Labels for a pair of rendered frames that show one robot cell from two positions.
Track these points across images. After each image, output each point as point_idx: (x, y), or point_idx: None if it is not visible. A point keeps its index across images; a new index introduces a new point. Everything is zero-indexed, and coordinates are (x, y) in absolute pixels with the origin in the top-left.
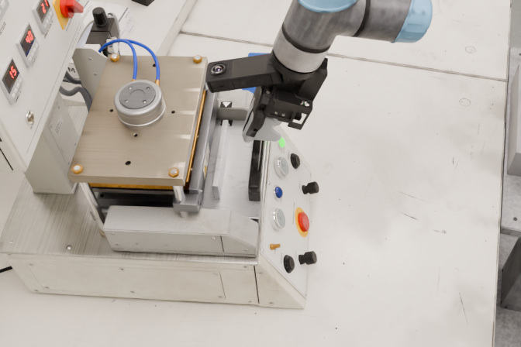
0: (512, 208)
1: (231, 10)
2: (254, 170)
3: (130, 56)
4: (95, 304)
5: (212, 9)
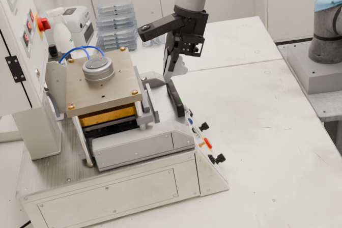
0: (319, 108)
1: None
2: (176, 98)
3: (80, 57)
4: None
5: None
